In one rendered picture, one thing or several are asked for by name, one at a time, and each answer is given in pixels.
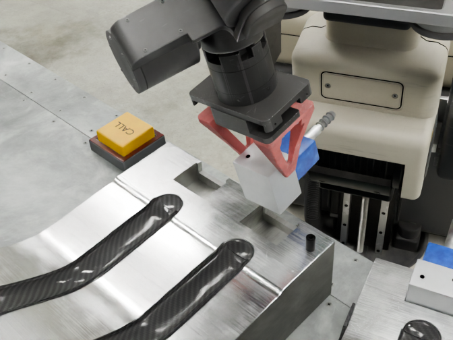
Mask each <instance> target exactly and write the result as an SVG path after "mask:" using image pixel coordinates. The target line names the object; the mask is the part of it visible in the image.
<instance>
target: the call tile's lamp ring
mask: <svg viewBox="0 0 453 340"><path fill-rule="evenodd" d="M154 133H155V134H156V135H157V136H155V137H154V138H153V139H151V140H149V141H147V142H146V143H145V144H143V145H141V146H140V147H139V148H137V149H135V150H134V151H133V152H131V153H129V154H128V155H126V156H125V157H122V156H121V155H120V154H118V153H116V152H115V151H113V150H111V149H110V148H109V147H107V146H105V145H104V144H103V143H101V142H99V141H98V140H96V139H97V138H98V136H97V135H96V136H94V137H93V138H91V139H89V140H90V141H91V142H93V143H95V144H96V145H97V146H99V147H101V148H102V149H103V150H105V151H107V152H108V153H110V154H111V155H113V156H114V157H116V158H117V159H119V160H120V161H122V162H124V161H126V160H127V159H129V158H130V157H132V156H133V155H135V154H137V153H138V152H139V151H141V150H143V149H144V148H145V147H147V146H149V145H150V144H151V143H153V142H155V141H156V140H158V139H159V138H161V137H162V136H164V134H161V133H160V132H158V131H157V130H155V129H154Z"/></svg>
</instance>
